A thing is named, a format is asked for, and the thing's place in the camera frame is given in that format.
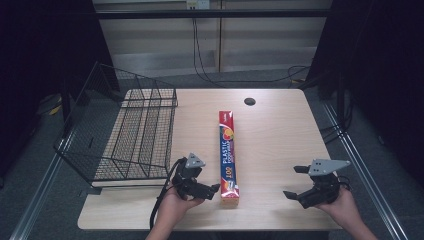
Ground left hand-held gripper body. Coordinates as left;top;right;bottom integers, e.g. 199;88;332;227
171;152;215;201

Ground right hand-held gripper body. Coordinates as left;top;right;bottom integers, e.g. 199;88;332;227
297;158;352;210

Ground red plastic wrap box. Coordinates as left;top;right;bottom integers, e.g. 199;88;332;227
218;110;241;207

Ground black wire basket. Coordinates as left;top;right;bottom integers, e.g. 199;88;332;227
53;61;179;188

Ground person's right hand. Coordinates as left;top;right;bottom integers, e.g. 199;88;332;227
314;185;363;232

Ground person's left hand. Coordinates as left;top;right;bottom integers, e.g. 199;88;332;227
156;184;205;231

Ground dark curtain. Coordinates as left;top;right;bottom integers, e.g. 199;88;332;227
304;0;424;189
0;0;120;181

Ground grey and yellow floor object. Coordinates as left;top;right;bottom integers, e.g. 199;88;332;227
35;92;64;116

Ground black horizontal bar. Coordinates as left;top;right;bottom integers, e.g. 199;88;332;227
94;8;332;20

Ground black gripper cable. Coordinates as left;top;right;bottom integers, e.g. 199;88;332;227
149;156;188;230

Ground metal floor rail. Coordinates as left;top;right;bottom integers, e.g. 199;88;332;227
321;100;410;240
9;128;77;240

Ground black floor cables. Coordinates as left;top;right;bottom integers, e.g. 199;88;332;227
319;87;356;145

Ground black wall cable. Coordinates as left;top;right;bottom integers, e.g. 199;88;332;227
191;17;312;89

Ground white wall outlet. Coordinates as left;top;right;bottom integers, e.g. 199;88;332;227
186;0;211;10

